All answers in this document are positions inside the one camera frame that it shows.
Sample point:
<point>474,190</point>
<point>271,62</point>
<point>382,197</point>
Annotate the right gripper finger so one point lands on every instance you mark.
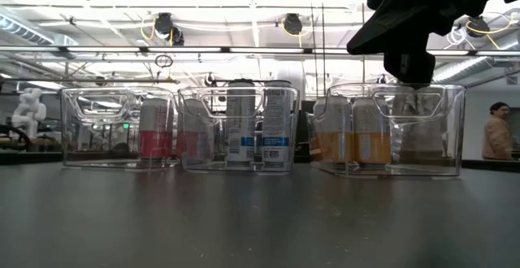
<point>398,28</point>
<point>410,67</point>

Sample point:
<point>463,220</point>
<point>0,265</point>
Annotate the clear plastic bin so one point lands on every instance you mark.
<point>219,158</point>
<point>426,146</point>
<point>89,138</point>

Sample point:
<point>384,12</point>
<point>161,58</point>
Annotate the orange and white soda can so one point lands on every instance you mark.
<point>371,150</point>
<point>333,150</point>

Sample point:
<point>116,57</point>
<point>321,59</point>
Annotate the blue and white soda can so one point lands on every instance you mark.
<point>240,118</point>
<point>277,118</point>

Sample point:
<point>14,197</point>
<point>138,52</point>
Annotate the pink bottle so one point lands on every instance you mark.
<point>195,144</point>
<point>156,144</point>

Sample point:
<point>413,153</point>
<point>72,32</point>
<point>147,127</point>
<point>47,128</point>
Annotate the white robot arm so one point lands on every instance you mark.
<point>29,109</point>

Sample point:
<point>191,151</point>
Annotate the long ceiling light bar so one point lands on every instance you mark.
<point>101,49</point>

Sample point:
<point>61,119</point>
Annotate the grey ceiling pipe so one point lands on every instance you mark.
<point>81,80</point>

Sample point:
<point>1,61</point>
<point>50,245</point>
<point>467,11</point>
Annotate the person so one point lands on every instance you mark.
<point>497,134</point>

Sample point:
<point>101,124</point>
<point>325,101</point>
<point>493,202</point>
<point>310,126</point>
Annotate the white pillar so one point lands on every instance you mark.
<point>290,77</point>

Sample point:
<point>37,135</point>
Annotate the grey ventilation duct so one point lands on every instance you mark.
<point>24,32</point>
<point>475,67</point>

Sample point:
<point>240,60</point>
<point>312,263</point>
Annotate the dark wall panel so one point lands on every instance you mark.
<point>517,130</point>

